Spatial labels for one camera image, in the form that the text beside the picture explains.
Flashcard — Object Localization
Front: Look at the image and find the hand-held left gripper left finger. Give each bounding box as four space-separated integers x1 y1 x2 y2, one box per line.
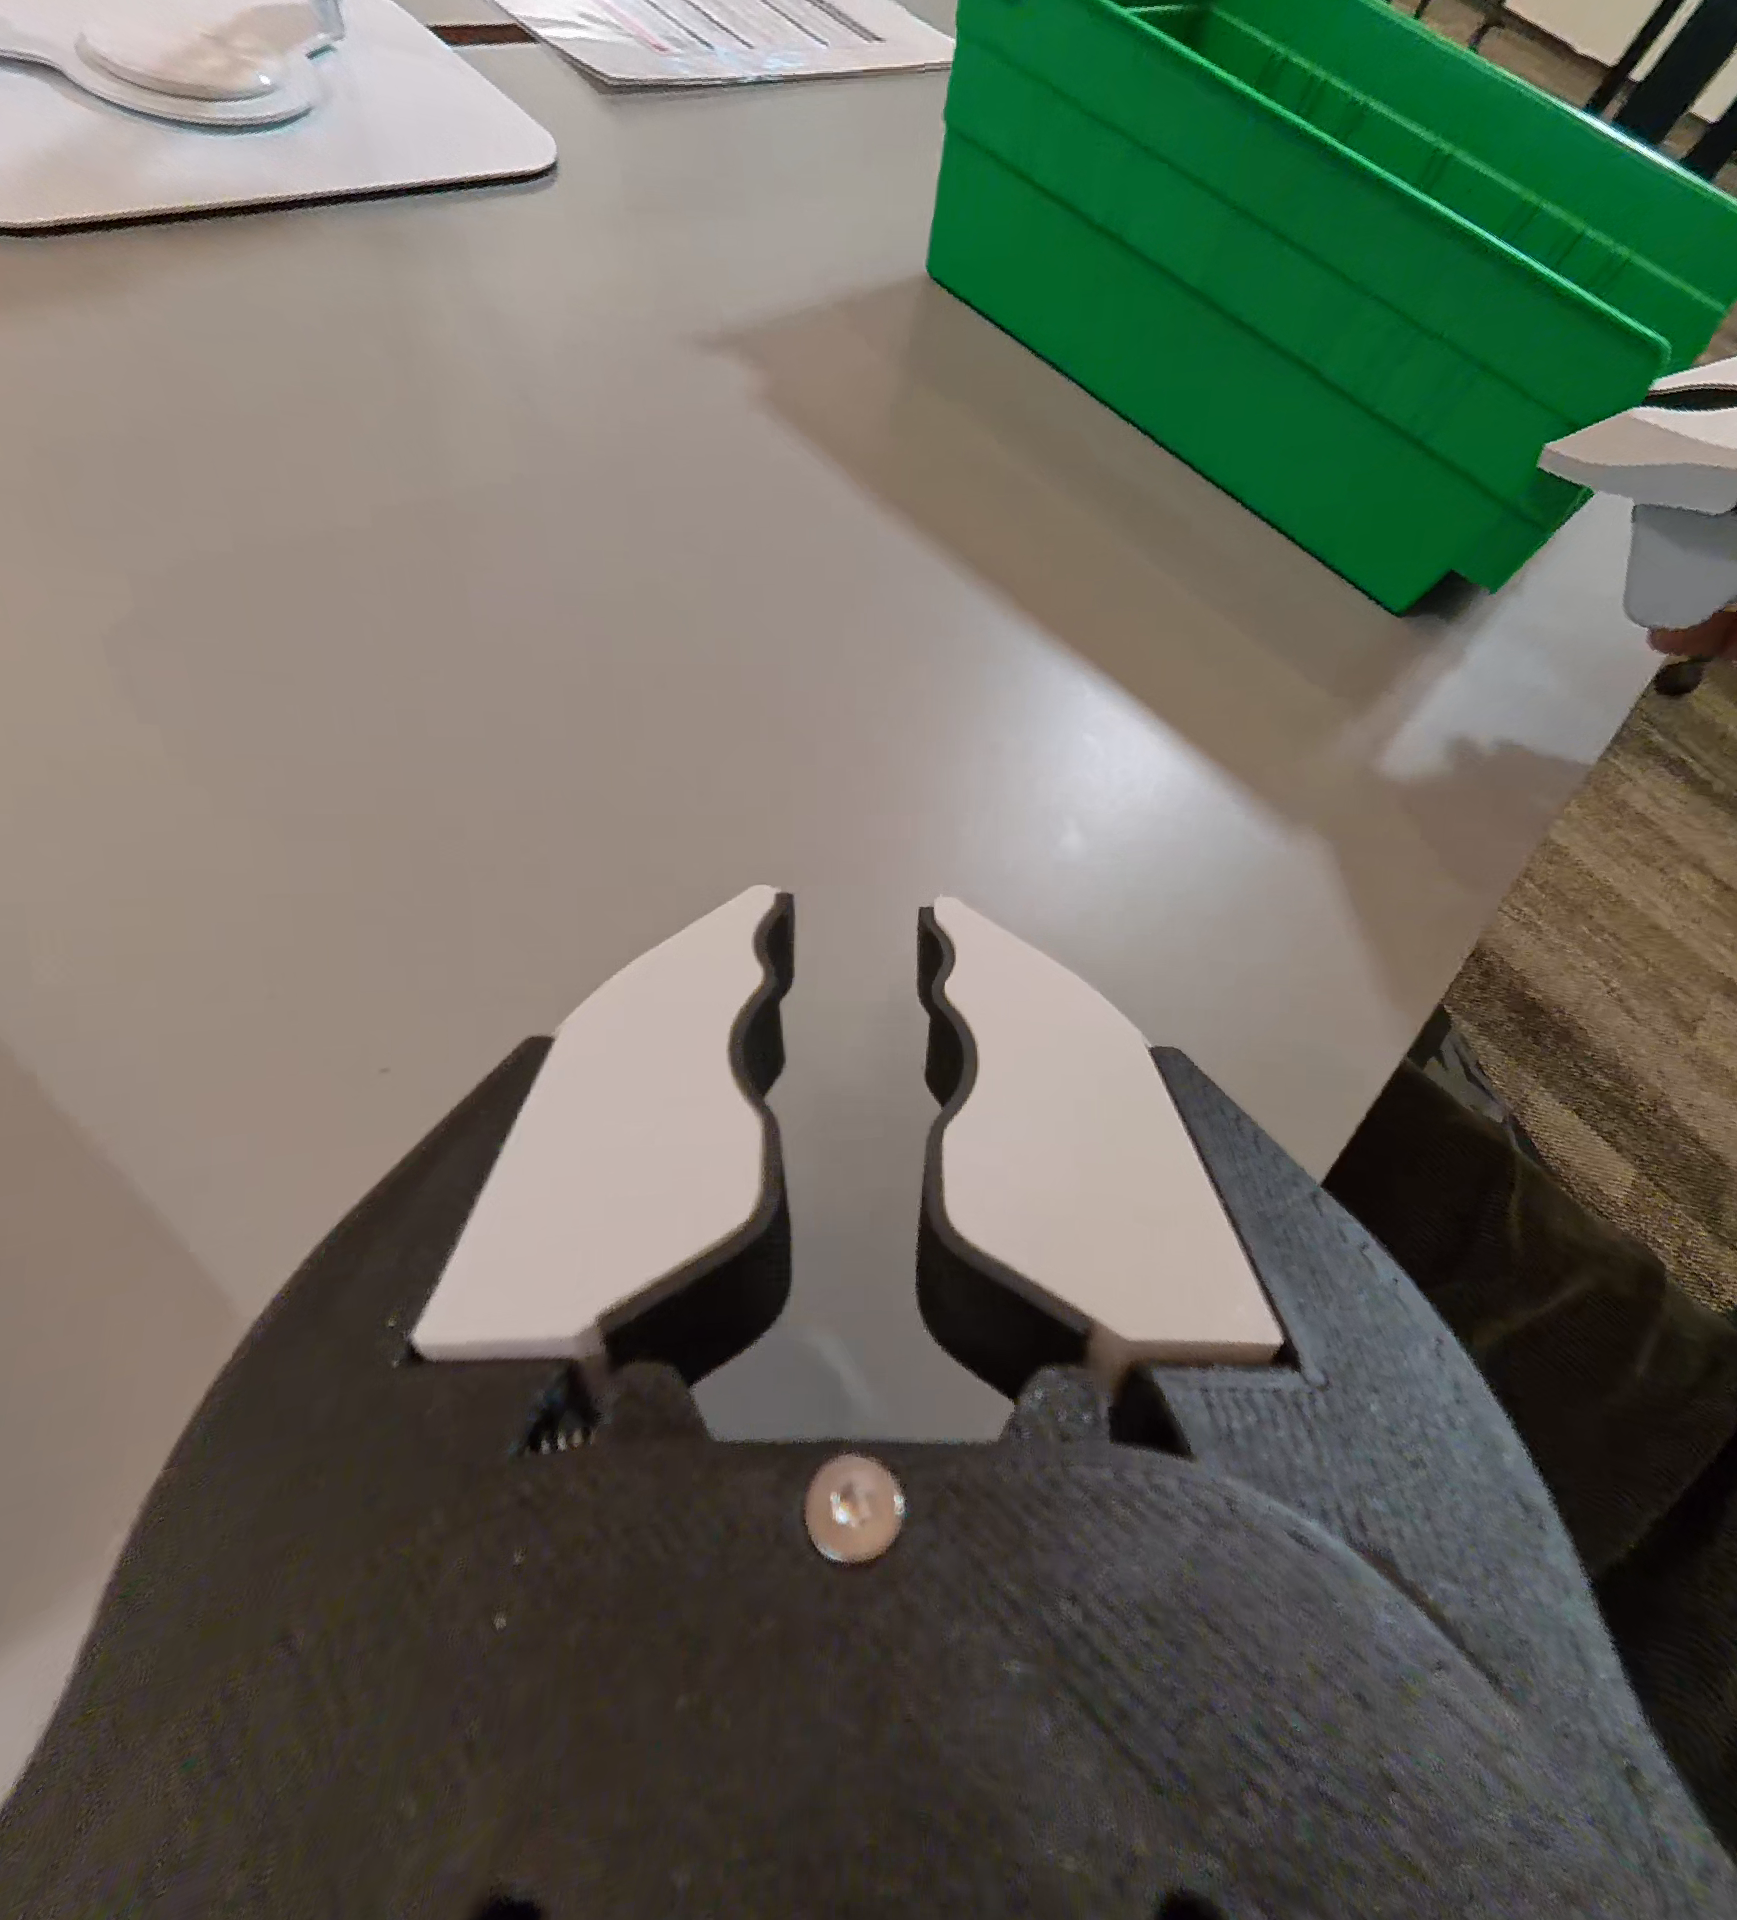
407 883 799 1399

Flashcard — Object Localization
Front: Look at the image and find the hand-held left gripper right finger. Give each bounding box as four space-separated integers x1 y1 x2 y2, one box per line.
916 895 1291 1410

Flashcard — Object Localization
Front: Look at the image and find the green plastic bin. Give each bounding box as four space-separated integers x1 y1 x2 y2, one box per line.
925 0 1737 619

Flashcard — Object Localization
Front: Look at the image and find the printed paper sheet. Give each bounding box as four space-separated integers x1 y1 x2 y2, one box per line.
492 0 957 91

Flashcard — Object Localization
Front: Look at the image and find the white board with black edge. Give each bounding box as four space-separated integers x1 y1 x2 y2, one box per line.
0 0 559 238

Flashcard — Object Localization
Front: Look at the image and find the clear plastic stand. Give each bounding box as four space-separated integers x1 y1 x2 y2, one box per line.
0 0 348 130

